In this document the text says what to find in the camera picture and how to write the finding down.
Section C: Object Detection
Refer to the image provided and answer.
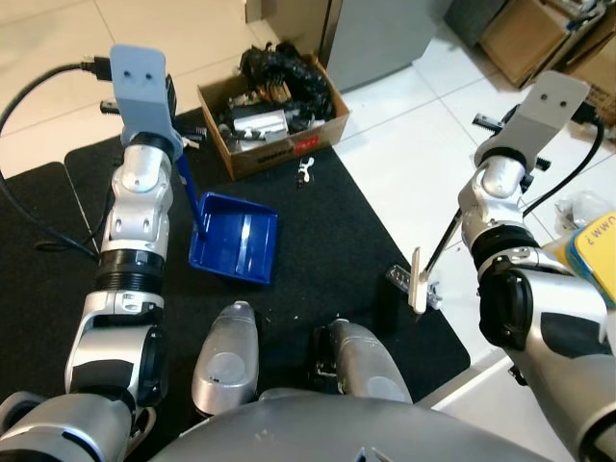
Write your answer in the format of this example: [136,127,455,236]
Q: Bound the blue plastic dustpan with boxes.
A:
[176,152,279,286]

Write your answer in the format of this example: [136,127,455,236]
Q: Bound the white-headed black-handled brush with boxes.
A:
[388,214,463,317]

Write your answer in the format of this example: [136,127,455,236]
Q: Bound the black floor mat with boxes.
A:
[0,108,473,453]

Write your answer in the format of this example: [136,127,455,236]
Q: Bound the silver metal part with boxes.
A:
[231,111,290,138]

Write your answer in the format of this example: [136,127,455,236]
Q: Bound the large brown cardboard box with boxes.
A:
[479,0,616,88]

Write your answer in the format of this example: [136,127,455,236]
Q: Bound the open cardboard box with clutter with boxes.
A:
[197,56,350,181]

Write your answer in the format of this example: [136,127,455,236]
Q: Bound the clear plastic wrapper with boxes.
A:
[553,192,603,228]

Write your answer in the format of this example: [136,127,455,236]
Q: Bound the grey metal cabinet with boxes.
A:
[327,0,458,92]

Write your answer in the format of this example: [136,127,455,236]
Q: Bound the yellow trash bin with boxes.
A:
[544,212,616,304]

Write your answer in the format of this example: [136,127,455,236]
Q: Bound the silver robot left leg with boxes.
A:
[191,301,261,417]

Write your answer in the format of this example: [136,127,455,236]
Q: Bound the silver robot leg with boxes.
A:
[191,301,261,417]
[308,318,413,405]

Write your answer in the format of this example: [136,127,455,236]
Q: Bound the silver robot right leg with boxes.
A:
[308,318,413,405]

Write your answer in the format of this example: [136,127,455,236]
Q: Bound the grey robot torso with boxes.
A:
[149,390,550,462]

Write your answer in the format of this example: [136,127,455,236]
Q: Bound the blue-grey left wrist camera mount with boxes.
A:
[109,45,179,160]

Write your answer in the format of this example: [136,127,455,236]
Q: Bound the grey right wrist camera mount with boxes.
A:
[491,70,590,165]

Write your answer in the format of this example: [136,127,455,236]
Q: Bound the black tangled cable bundle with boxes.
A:
[239,43,333,115]

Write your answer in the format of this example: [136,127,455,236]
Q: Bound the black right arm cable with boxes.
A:
[523,101,607,218]

